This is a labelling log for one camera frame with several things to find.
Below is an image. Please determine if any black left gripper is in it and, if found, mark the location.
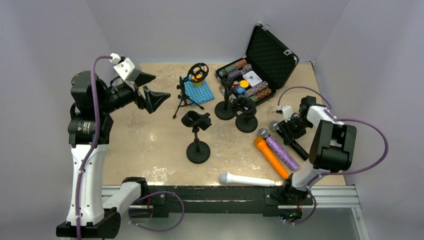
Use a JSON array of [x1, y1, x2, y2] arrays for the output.
[[97, 71, 169, 114]]

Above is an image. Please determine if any black poker chip case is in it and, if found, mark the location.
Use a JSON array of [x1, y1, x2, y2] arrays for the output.
[[214, 23, 300, 106]]

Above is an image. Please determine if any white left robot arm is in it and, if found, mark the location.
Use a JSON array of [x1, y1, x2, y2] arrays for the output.
[[56, 70, 170, 239]]

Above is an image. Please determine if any yellow lego brick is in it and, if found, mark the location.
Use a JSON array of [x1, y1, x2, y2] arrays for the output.
[[192, 74, 205, 87]]

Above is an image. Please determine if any black table front rail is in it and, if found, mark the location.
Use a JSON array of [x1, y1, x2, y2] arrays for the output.
[[129, 185, 314, 219]]

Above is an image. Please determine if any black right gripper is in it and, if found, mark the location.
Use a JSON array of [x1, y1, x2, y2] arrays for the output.
[[277, 115, 313, 145]]

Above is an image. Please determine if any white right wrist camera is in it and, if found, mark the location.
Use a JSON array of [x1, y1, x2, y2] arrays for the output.
[[276, 105, 294, 122]]

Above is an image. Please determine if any orange microphone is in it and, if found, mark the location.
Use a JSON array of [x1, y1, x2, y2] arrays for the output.
[[253, 136, 290, 180]]

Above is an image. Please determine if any white microphone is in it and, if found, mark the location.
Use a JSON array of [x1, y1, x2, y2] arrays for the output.
[[218, 172, 276, 187]]

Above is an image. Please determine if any black microphone silver grille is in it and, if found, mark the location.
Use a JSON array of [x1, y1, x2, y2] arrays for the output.
[[269, 120, 309, 161]]

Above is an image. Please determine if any blue lego baseplate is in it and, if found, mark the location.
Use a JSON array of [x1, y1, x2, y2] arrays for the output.
[[184, 80, 215, 105]]

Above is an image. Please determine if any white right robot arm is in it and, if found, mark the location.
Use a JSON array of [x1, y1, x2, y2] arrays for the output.
[[274, 95, 357, 204]]

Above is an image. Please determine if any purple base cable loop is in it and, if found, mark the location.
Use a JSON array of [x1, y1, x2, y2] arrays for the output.
[[128, 191, 186, 233]]

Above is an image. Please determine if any black tripod shock-mount stand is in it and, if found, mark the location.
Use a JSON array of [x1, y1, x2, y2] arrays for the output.
[[172, 62, 209, 119]]

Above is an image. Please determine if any black round-base mic stand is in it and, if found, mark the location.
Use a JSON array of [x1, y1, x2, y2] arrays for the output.
[[214, 78, 234, 121]]

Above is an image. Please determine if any purple glitter microphone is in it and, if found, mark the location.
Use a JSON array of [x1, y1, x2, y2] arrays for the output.
[[257, 128, 300, 171]]

